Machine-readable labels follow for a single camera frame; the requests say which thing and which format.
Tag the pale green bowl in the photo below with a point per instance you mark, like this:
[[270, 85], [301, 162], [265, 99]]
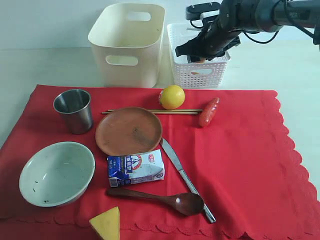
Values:
[[57, 175]]

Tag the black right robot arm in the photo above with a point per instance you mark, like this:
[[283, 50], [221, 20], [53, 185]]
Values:
[[223, 22]]

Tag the lower wooden chopstick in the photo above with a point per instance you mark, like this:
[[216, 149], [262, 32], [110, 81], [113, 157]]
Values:
[[164, 112]]

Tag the blue white milk carton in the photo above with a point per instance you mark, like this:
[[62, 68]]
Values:
[[135, 168]]

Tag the metal table knife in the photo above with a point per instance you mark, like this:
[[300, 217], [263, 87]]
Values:
[[177, 164]]

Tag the yellow lemon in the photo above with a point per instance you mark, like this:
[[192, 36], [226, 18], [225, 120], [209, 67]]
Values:
[[171, 97]]

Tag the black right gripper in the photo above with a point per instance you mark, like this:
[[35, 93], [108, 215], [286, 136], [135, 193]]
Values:
[[212, 41]]

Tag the red tablecloth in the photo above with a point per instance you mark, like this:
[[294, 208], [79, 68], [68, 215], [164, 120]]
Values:
[[243, 164]]

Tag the yellow cheese wedge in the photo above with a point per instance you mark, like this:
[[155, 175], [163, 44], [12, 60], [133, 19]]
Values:
[[107, 224]]

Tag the stainless steel cup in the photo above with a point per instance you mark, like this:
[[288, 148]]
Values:
[[74, 106]]

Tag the wooden chopstick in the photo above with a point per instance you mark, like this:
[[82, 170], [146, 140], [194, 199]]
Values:
[[166, 110]]

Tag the upper wooden chopstick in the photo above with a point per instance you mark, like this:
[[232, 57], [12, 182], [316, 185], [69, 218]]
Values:
[[166, 110]]

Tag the brown round plate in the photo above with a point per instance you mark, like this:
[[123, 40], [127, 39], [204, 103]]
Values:
[[128, 130]]

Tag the red sausage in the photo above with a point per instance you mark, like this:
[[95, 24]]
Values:
[[208, 112]]

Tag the dark wooden spoon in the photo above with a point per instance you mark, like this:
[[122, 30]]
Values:
[[186, 203]]

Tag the cream plastic bin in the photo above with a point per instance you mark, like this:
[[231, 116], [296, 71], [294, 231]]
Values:
[[126, 41]]

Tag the white perforated plastic basket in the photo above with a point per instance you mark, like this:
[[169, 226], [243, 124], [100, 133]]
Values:
[[212, 72]]

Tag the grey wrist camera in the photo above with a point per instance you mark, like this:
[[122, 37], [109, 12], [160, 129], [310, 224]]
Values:
[[194, 11]]

